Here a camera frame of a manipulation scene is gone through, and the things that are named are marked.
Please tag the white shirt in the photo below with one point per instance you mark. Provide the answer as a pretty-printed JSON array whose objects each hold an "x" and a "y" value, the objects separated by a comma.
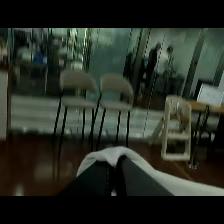
[{"x": 186, "y": 185}]

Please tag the pale wooden step stool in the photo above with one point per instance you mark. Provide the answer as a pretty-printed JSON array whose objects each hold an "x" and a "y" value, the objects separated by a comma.
[{"x": 176, "y": 126}]

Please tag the monitor with pale screen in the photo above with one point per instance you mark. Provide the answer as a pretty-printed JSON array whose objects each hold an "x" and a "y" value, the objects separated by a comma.
[{"x": 210, "y": 94}]

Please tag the beige folding chair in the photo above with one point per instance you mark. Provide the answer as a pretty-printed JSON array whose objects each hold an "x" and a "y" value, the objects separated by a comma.
[
  {"x": 116, "y": 93},
  {"x": 77, "y": 90}
]

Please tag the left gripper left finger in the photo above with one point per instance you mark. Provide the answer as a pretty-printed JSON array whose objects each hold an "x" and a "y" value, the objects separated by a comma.
[{"x": 93, "y": 181}]

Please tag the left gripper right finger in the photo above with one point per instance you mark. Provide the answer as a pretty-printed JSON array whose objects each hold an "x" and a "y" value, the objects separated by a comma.
[{"x": 141, "y": 181}]

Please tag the wooden side table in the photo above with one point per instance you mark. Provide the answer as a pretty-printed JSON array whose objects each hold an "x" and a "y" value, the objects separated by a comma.
[{"x": 203, "y": 108}]

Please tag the person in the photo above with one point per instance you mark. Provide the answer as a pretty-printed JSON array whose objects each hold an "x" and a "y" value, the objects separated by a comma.
[{"x": 152, "y": 63}]

